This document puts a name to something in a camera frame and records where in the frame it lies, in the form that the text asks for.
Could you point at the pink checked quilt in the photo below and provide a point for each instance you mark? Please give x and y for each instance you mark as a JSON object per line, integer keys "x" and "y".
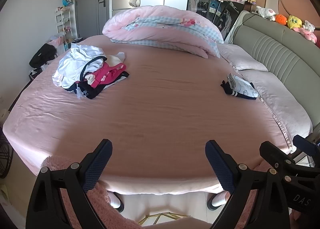
{"x": 162, "y": 33}

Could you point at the white shelf rack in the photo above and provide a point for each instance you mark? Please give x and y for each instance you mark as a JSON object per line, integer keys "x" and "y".
{"x": 63, "y": 22}

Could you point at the white T-shirt black collar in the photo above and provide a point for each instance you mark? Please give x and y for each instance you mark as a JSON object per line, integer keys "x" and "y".
{"x": 75, "y": 63}

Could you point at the yellow plush toy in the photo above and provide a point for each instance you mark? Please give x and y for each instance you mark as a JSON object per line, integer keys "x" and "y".
{"x": 294, "y": 21}

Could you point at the dark navy garment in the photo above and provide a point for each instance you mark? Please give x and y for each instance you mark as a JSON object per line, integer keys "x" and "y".
{"x": 95, "y": 92}

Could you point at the navy striped folded garment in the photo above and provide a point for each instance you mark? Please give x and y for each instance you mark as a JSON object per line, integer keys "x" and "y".
{"x": 225, "y": 85}

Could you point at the orange plush toy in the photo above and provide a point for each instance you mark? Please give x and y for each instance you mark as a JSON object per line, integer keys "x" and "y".
{"x": 281, "y": 18}

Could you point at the person's foot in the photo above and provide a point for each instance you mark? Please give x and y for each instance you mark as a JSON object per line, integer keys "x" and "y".
{"x": 116, "y": 201}
{"x": 217, "y": 200}

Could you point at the pink white plush toy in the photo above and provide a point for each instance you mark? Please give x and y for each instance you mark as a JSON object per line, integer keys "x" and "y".
{"x": 308, "y": 31}

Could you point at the pale printed garment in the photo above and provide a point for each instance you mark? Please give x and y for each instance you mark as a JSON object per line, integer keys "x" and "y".
{"x": 58, "y": 79}

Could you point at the white appliance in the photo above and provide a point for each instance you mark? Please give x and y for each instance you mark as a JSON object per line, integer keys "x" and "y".
{"x": 76, "y": 40}

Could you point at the cream garment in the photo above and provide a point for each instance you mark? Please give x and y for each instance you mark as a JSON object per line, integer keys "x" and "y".
{"x": 115, "y": 58}

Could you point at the person's left foot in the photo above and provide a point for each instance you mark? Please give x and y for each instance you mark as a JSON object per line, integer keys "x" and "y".
{"x": 116, "y": 201}

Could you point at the pale pink pillow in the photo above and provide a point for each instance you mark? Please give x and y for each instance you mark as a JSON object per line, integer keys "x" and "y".
{"x": 240, "y": 56}
{"x": 282, "y": 103}

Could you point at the white lying plush toy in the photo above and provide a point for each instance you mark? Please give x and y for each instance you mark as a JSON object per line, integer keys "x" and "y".
{"x": 265, "y": 12}

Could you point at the person's right foot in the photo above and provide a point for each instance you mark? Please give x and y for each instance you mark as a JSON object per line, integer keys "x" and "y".
{"x": 217, "y": 200}

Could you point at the black bag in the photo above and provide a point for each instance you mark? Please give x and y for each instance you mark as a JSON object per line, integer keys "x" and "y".
{"x": 43, "y": 55}

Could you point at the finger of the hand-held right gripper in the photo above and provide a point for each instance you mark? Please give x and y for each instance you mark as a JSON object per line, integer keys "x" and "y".
{"x": 303, "y": 145}
{"x": 275, "y": 155}

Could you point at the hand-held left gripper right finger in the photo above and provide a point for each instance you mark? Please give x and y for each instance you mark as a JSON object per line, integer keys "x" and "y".
{"x": 221, "y": 169}

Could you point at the pink fluffy robe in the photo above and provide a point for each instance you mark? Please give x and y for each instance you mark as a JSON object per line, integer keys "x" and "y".
{"x": 56, "y": 162}

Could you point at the green padded headboard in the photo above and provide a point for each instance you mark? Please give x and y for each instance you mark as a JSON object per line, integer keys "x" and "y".
{"x": 275, "y": 51}

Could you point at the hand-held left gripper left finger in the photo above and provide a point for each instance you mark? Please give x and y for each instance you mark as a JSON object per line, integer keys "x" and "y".
{"x": 98, "y": 166}

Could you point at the black fan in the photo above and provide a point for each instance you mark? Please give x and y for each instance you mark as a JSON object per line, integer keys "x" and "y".
{"x": 4, "y": 156}

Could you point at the grey door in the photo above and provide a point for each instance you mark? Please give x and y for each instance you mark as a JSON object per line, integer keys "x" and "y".
{"x": 92, "y": 1}

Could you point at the round pink bed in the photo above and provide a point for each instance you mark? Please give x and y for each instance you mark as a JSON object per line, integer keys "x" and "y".
{"x": 155, "y": 118}

